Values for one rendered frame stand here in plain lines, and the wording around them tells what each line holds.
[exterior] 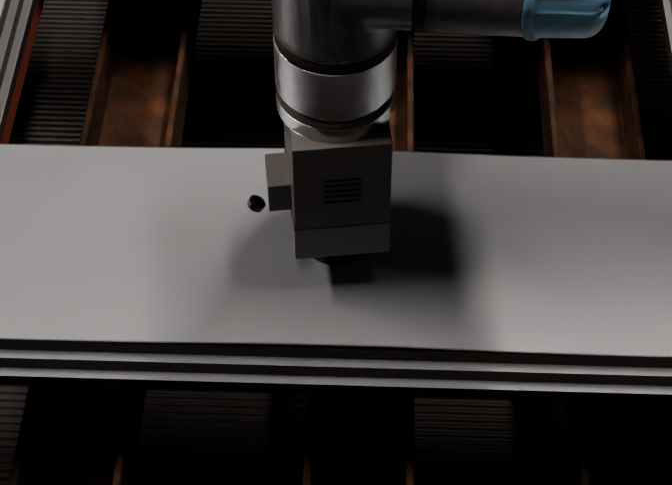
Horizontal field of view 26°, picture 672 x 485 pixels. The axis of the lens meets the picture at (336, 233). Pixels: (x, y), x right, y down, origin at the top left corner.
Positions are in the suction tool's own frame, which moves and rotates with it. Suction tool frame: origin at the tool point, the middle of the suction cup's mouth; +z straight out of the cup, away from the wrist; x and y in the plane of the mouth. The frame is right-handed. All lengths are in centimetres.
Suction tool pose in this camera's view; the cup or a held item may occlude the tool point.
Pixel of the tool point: (336, 253)
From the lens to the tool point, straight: 103.1
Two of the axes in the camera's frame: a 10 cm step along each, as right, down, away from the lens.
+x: 9.9, -0.8, 0.7
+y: 1.1, 7.5, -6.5
